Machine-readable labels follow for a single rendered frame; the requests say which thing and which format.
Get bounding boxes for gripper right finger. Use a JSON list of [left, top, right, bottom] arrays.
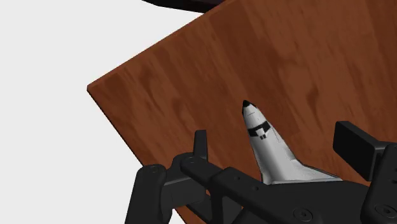
[[332, 120, 397, 224]]

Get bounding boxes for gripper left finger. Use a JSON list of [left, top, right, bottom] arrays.
[[124, 129, 263, 224]]

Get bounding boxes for white toy space shuttle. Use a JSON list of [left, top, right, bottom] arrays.
[[241, 99, 344, 186]]

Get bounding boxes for brown wooden table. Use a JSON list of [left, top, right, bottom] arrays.
[[86, 0, 397, 224]]

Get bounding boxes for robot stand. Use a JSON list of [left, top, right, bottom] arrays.
[[141, 0, 229, 14]]

